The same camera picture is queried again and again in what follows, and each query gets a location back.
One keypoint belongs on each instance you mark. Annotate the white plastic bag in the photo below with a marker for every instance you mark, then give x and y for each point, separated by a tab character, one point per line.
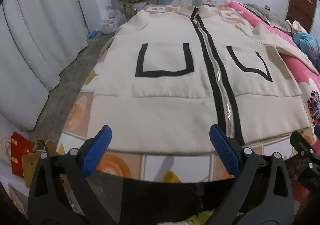
112	22

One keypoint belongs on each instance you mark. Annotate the patterned tile bed sheet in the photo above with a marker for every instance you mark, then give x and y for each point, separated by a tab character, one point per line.
157	167

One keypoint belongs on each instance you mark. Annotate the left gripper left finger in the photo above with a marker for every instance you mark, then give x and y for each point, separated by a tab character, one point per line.
48	202

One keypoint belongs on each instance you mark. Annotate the pink floral blanket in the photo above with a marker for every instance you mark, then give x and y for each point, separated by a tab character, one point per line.
306	79

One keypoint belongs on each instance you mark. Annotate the brown paper bag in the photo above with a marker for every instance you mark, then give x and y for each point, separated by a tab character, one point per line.
30	160

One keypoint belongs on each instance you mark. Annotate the blue clothing bundle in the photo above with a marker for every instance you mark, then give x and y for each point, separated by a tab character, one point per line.
309	46

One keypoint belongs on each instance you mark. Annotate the red gift bag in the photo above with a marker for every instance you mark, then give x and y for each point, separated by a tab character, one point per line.
20	147

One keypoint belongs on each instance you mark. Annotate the green fuzzy garment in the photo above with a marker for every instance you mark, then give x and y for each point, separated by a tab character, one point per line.
199	219

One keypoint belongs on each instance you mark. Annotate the white curtain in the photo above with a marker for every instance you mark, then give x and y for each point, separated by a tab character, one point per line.
39	39

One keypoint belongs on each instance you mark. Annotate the brown wooden door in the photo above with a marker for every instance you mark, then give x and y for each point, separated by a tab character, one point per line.
302	11

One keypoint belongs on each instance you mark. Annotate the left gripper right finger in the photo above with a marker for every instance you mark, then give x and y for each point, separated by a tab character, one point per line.
262	192

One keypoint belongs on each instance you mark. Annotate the cream zip jacket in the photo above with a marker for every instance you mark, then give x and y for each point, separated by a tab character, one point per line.
168	77

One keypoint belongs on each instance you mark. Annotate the grey patterned pillow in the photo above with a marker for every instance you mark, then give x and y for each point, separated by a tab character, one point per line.
270	18

